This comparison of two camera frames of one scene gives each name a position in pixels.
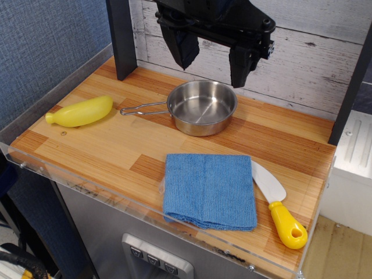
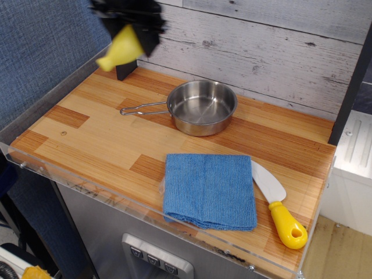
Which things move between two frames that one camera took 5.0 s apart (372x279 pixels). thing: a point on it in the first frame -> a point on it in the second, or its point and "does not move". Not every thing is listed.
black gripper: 239,24 -> 146,16
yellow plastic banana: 82,113 -> 124,46
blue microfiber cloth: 210,190 does not move
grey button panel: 144,260 does not move
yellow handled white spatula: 293,233 does not move
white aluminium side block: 353,153 does not move
